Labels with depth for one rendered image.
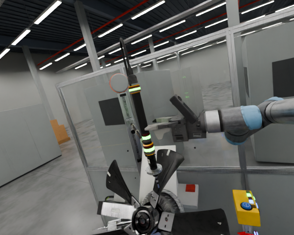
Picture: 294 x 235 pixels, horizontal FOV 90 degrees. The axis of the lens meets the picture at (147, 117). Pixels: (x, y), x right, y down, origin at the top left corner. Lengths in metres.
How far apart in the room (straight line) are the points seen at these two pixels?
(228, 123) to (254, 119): 0.07
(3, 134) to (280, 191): 6.05
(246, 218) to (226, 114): 0.68
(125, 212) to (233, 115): 0.82
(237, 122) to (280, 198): 1.21
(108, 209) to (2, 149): 5.12
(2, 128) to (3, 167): 1.11
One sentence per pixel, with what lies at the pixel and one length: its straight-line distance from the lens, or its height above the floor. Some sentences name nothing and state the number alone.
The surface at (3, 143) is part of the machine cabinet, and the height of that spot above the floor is 1.15.
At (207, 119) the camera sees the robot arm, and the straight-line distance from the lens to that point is 0.51.
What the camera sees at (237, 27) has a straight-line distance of 1.26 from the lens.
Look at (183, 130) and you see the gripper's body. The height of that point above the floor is 1.63.
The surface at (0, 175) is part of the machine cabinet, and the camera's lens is 6.06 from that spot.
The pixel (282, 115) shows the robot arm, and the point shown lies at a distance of 0.57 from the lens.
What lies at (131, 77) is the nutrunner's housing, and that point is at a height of 1.85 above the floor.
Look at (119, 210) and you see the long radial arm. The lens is 1.08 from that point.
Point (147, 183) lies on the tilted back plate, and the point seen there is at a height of 1.17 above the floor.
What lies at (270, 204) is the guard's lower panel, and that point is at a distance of 1.70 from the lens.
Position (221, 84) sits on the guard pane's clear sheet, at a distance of 1.24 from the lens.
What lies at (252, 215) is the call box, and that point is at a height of 1.05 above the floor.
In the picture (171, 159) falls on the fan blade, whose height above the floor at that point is 1.42.
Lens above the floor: 1.81
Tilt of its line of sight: 12 degrees down
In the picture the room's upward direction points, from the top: 13 degrees counter-clockwise
